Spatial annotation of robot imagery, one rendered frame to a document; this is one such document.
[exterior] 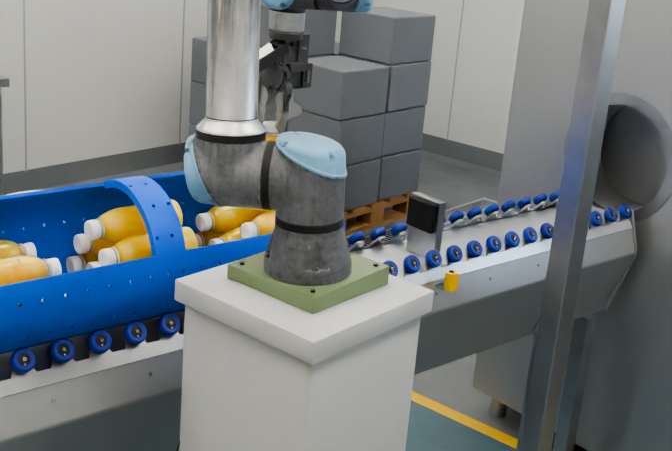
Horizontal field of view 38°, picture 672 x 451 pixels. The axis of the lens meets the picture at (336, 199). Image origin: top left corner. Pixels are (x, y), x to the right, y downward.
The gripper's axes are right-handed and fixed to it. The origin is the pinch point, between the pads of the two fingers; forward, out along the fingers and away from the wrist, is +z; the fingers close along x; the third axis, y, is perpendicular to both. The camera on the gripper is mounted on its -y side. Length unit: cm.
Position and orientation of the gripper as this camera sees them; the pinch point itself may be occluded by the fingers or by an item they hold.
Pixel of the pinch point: (271, 125)
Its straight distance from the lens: 210.6
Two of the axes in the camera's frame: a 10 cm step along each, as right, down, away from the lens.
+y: 7.6, -1.3, 6.4
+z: -0.9, 9.5, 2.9
